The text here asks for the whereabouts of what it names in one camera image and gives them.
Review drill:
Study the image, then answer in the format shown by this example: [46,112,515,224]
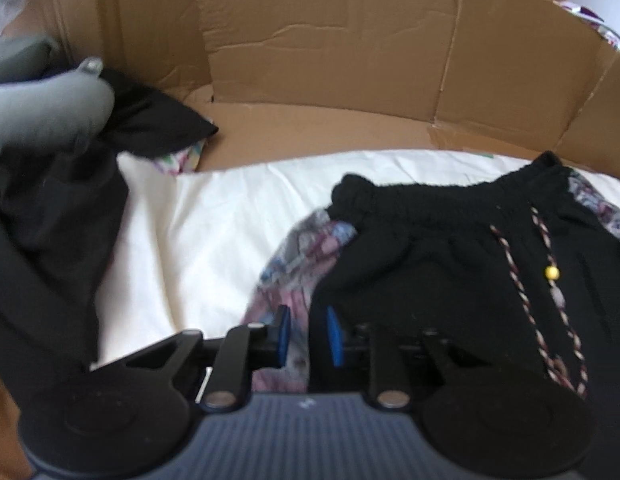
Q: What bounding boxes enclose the black drawstring pants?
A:
[310,151,620,401]

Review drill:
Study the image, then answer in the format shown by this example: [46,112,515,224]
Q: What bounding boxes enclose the brown garment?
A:
[0,360,31,480]

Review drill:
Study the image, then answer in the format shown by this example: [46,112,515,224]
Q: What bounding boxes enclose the white printed blanket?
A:
[90,149,620,396]

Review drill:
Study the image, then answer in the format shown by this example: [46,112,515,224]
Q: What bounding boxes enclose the small floral cloth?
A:
[155,140,207,177]

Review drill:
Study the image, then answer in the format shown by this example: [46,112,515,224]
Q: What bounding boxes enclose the black shirt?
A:
[0,67,219,401]

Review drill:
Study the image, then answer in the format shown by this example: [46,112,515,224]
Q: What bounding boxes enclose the grey garment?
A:
[0,35,116,166]

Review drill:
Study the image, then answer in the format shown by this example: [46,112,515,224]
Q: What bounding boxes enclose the flattened cardboard sheet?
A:
[0,0,620,183]

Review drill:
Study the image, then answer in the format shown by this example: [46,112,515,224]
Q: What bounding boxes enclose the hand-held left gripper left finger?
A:
[90,305,291,409]

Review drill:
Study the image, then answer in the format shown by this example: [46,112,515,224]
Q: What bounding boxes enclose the purple patterned cloth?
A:
[554,0,620,57]

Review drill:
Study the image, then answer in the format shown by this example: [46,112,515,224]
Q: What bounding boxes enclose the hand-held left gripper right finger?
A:
[326,306,493,409]

